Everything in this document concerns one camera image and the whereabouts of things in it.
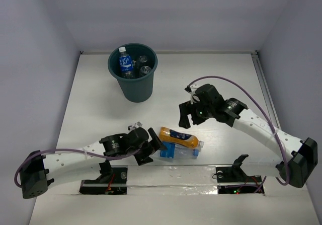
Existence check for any dark green plastic bin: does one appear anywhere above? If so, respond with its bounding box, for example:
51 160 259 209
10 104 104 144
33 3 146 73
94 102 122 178
108 43 157 103

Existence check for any clear bottle white cap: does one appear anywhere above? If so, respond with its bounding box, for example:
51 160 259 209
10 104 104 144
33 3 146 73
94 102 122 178
139 65 152 77

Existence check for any orange juice bottle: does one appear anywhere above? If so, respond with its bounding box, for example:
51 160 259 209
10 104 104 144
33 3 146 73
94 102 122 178
159 127 204 149

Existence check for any aluminium side rail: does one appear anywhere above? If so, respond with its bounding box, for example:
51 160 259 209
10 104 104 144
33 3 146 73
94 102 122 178
251 51 280 128

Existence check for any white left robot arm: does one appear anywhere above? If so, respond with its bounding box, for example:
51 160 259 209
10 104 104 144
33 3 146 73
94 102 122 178
15 122 167 199

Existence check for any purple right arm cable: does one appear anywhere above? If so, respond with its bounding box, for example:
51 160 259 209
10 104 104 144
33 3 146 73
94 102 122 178
185 76 290 186

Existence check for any clear ribbed plastic bottle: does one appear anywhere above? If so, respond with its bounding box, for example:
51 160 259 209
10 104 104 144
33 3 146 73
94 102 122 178
135 55 149 69

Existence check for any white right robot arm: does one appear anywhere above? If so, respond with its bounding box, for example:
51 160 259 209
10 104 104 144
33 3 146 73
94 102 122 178
185 84 318 188

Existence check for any blue label white-cap bottle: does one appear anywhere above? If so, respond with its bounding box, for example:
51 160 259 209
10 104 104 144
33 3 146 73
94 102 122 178
118 47 134 79

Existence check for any clear bottle blue cap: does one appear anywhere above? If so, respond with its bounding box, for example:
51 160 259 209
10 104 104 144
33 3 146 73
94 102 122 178
156 142 199 162

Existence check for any silver aluminium mounting rail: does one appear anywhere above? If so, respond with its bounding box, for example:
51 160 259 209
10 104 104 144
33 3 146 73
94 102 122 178
79 165 265 195

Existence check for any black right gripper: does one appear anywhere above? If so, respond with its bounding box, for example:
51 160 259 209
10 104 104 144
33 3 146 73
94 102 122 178
178 98 214 129

